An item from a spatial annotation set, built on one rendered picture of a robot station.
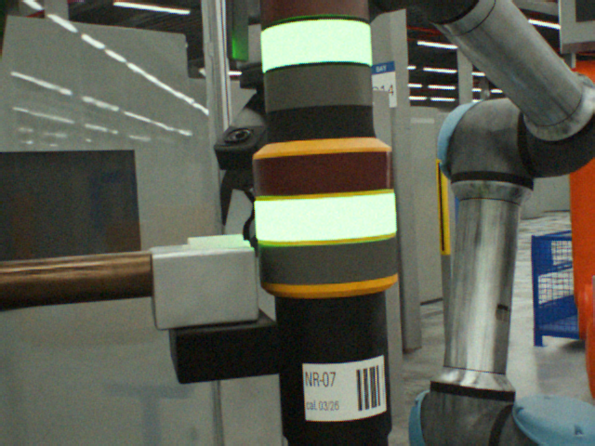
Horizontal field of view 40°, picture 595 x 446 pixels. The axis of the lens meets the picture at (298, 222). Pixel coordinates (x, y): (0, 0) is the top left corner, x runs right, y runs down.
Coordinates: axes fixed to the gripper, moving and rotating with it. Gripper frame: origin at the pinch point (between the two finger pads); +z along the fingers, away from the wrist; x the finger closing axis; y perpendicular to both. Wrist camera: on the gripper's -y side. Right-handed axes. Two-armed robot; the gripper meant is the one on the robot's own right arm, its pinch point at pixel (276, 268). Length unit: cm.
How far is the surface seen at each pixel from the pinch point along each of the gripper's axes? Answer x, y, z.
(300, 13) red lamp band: -25, -52, -14
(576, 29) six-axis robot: -10, 341, -73
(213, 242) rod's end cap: -22, -53, -7
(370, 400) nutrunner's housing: -26, -52, -2
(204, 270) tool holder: -22, -54, -6
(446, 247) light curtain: 98, 520, 48
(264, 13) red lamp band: -24, -52, -14
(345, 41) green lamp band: -26, -52, -13
